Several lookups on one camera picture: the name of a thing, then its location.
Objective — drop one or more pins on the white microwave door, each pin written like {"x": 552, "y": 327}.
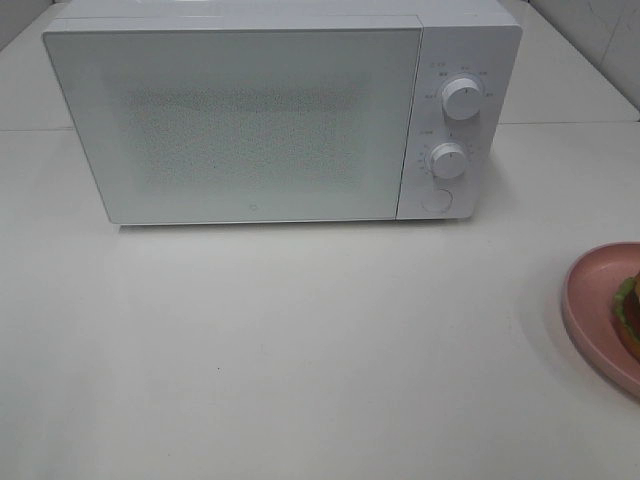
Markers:
{"x": 195, "y": 127}

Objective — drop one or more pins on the pink round plate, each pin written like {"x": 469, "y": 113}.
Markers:
{"x": 588, "y": 311}

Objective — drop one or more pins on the burger with lettuce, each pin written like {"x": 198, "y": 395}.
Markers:
{"x": 626, "y": 310}

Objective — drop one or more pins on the lower white microwave knob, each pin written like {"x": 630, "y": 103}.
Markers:
{"x": 448, "y": 160}

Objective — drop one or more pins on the white microwave knob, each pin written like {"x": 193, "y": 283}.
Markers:
{"x": 462, "y": 97}
{"x": 448, "y": 160}

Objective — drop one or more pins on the white microwave oven body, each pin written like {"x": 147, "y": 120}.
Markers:
{"x": 479, "y": 38}

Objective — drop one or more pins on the upper white microwave knob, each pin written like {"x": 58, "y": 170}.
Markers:
{"x": 462, "y": 97}

